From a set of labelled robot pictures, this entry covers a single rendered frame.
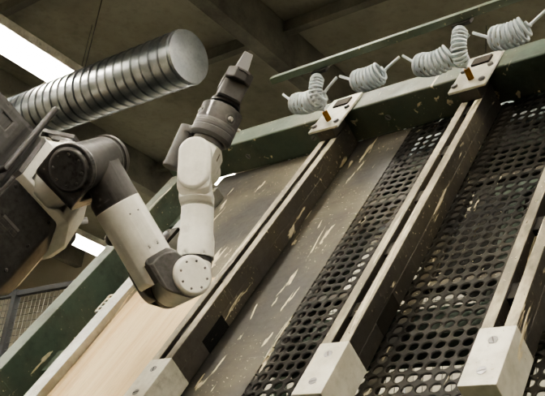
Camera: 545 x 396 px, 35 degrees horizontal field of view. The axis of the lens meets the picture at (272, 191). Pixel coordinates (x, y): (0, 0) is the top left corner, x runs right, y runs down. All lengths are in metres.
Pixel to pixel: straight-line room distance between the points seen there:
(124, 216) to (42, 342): 0.88
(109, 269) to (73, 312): 0.19
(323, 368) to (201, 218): 0.40
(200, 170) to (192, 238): 0.14
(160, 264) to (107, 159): 0.22
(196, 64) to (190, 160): 3.40
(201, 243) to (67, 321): 0.88
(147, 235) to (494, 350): 0.66
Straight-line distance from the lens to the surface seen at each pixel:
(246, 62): 1.84
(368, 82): 2.28
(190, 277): 1.61
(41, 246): 1.70
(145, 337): 2.07
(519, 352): 1.35
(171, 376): 1.78
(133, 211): 1.62
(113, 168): 1.63
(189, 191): 1.69
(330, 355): 1.50
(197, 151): 1.71
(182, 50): 5.03
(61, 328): 2.46
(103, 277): 2.57
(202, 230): 1.67
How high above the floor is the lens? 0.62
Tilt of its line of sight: 25 degrees up
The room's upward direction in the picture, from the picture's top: 8 degrees clockwise
